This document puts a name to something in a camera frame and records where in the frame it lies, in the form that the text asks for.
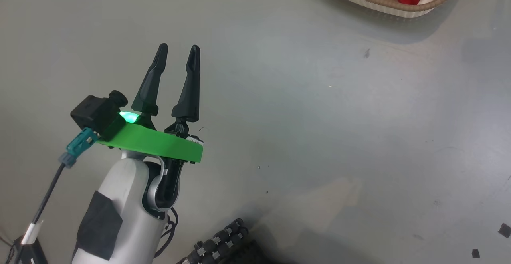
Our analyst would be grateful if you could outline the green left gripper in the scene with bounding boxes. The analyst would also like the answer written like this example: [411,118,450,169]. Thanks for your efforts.
[97,43,204,165]

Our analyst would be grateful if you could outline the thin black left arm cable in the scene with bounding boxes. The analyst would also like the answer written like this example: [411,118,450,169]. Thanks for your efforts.
[154,208,179,258]

